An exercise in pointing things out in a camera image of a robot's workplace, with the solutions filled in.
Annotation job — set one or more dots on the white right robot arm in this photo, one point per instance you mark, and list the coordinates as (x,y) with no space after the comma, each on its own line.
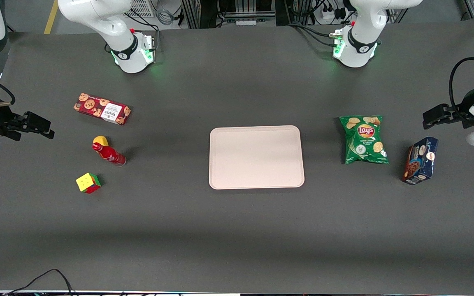
(113,24)

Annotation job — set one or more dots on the colourful puzzle cube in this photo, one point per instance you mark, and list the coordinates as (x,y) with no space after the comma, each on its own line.
(87,182)

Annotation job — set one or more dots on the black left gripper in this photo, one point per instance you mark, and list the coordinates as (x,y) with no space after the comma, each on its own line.
(463,107)

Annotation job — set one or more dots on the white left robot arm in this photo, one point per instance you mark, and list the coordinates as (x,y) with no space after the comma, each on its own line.
(360,37)

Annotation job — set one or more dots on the white perforated box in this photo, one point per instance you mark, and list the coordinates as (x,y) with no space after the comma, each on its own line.
(141,7)

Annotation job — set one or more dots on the beige plastic tray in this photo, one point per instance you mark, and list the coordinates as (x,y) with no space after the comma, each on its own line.
(256,157)

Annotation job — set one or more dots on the white power strip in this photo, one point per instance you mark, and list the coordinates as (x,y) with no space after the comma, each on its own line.
(332,14)

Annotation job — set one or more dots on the dark blue cookie box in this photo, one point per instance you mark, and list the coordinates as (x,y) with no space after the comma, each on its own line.
(421,161)

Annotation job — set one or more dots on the aluminium equipment rack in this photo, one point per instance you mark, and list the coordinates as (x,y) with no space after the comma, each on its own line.
(237,10)

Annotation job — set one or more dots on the yellow lemon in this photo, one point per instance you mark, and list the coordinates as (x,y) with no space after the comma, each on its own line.
(102,140)

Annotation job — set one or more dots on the green Lay's chips bag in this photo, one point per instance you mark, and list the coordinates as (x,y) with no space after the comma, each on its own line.
(364,139)

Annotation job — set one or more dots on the red cookie box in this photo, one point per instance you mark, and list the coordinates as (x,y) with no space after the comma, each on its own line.
(101,108)

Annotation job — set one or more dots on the red coke bottle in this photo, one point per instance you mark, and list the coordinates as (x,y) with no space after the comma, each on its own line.
(109,154)

